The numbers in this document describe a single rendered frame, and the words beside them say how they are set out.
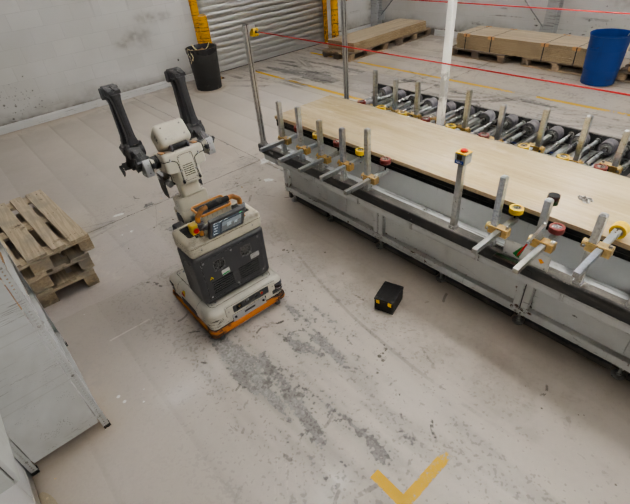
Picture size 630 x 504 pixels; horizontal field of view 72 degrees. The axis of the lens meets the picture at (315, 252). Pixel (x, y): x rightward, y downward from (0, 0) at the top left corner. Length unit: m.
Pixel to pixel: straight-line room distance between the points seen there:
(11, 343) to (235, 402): 1.24
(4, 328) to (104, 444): 0.96
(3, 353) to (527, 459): 2.64
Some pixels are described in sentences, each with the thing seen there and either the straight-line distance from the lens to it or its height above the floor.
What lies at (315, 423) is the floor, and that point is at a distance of 2.70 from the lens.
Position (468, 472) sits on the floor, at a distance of 2.62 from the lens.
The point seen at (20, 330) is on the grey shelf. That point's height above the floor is 0.91.
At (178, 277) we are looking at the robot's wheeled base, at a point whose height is 0.28.
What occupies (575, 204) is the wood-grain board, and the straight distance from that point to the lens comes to 2.92.
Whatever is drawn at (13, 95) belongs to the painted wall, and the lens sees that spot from 8.61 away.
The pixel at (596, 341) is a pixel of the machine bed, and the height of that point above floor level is 0.17.
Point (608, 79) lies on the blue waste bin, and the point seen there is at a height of 0.10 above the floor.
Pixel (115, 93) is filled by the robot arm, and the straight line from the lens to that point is 2.97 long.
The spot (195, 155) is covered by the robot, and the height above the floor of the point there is 1.18.
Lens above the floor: 2.31
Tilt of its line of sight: 37 degrees down
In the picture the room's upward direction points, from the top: 6 degrees counter-clockwise
